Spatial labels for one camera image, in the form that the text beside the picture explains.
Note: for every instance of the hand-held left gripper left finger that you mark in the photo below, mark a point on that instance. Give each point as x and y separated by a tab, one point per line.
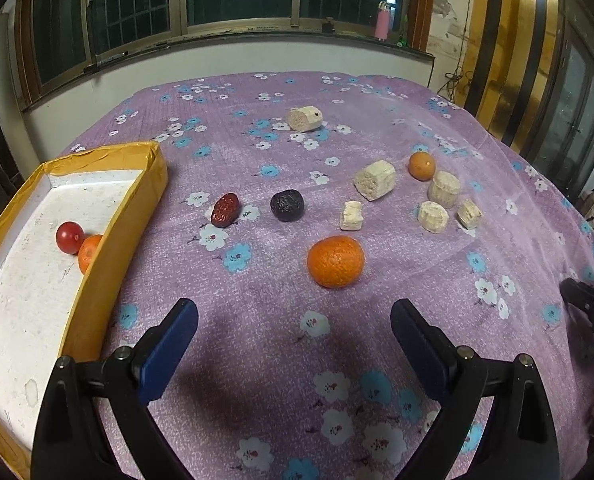
169	350

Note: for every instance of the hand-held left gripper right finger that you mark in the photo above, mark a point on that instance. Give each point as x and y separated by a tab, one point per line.
417	347

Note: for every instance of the large orange mandarin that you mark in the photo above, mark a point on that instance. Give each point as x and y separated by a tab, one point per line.
336	261

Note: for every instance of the sugarcane piece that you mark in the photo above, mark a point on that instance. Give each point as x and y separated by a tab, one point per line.
469	213
352	215
305	119
445	189
374	180
433	216

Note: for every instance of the yellow taped foam box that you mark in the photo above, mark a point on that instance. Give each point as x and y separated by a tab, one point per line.
27	285

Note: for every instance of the black wrinkled plum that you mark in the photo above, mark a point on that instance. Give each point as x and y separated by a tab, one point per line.
287	205

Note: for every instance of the small orange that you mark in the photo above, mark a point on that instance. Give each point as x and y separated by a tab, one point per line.
422	165
88	256

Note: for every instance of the purple floral tablecloth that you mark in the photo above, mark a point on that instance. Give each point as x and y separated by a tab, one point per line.
277	270

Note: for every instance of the red cherry tomato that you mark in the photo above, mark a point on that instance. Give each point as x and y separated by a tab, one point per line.
69	238

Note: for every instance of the red jujube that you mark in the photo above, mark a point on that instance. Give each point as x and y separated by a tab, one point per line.
225	210

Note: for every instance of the glass door cabinet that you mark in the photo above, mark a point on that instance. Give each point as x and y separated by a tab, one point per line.
572	90

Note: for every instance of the green plastic object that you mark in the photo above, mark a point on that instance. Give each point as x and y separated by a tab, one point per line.
402	40

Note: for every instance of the pink water bottle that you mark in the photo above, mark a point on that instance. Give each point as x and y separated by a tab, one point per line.
382	22

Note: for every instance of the small black sill object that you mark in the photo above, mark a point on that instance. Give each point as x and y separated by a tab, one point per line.
328	25

